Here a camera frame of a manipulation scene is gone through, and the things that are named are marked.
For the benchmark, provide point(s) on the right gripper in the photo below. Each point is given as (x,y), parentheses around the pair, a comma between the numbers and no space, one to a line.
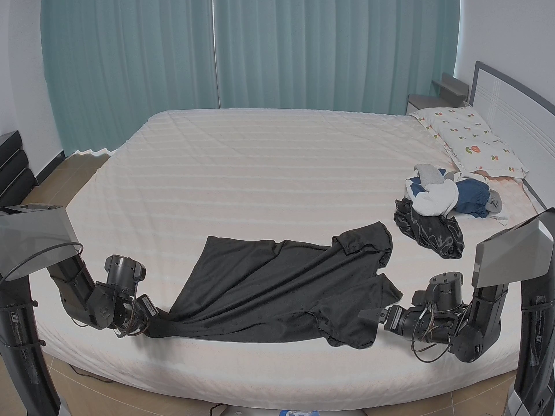
(405,321)

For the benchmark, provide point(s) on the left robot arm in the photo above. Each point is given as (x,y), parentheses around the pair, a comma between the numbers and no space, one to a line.
(30,232)

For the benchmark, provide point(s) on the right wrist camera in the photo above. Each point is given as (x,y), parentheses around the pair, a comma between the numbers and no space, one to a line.
(421,298)

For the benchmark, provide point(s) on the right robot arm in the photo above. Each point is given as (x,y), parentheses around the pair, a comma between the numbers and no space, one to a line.
(511,249)

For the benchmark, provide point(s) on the white printed pillow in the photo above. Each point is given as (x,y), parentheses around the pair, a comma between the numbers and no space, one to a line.
(472,141)

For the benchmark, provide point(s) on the black chest of drawers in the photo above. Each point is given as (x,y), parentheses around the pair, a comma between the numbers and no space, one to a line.
(15,167)

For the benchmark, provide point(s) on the pile of clothes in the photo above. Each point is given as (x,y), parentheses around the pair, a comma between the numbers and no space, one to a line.
(433,197)

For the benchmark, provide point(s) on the bed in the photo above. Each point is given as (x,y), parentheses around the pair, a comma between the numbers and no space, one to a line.
(260,167)

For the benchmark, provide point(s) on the black T-shirt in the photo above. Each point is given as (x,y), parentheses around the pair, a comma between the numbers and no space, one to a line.
(269,293)

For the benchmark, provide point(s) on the grey bedside table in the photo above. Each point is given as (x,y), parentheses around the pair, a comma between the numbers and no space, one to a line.
(451,89)

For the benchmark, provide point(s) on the blue-green curtain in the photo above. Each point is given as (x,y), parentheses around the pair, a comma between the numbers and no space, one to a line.
(338,37)
(130,59)

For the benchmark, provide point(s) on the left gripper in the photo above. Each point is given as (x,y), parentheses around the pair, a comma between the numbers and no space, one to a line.
(138,321)

